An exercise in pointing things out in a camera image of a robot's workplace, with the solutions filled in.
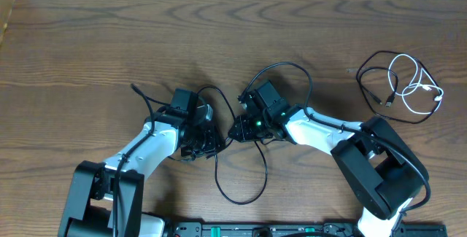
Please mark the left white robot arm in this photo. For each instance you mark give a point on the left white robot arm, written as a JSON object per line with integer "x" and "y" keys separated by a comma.
{"x": 105, "y": 199}

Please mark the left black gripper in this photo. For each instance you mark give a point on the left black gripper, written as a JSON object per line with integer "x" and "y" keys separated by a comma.
{"x": 213, "y": 145}

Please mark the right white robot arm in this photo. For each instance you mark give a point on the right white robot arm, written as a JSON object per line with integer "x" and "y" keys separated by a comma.
{"x": 384, "y": 174}

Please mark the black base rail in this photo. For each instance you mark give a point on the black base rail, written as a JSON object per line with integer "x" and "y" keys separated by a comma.
{"x": 343, "y": 229}

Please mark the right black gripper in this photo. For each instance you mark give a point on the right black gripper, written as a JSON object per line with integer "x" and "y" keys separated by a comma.
{"x": 244, "y": 133}

